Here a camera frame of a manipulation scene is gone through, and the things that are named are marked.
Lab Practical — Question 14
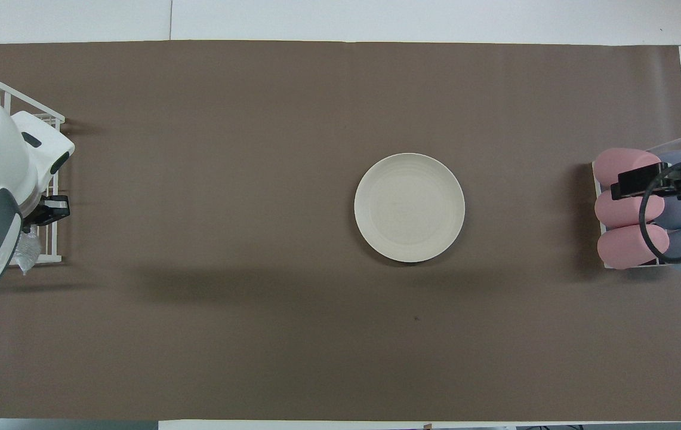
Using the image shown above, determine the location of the brown table mat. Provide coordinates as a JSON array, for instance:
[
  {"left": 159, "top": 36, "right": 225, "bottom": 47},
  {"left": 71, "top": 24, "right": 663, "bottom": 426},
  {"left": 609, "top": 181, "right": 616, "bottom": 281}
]
[{"left": 0, "top": 41, "right": 681, "bottom": 422}]

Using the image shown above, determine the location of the white wire dish rack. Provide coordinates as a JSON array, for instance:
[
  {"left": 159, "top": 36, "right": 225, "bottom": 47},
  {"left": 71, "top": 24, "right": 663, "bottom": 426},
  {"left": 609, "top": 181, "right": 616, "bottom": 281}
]
[{"left": 0, "top": 80, "right": 66, "bottom": 265}]

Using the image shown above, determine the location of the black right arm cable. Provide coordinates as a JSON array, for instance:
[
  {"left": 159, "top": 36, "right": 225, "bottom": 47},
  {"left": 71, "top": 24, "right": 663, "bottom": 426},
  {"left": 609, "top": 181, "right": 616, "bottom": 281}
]
[{"left": 640, "top": 160, "right": 681, "bottom": 265}]

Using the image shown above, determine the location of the cream round plate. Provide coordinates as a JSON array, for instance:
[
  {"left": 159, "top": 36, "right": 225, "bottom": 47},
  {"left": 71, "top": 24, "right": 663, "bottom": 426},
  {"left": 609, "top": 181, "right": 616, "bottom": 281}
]
[{"left": 354, "top": 154, "right": 466, "bottom": 265}]

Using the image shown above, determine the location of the pink plastic cup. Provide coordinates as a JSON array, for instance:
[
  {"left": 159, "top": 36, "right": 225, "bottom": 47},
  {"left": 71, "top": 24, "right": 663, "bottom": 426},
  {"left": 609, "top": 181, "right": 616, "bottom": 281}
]
[
  {"left": 597, "top": 224, "right": 670, "bottom": 269},
  {"left": 593, "top": 148, "right": 662, "bottom": 187},
  {"left": 594, "top": 194, "right": 665, "bottom": 229}
]

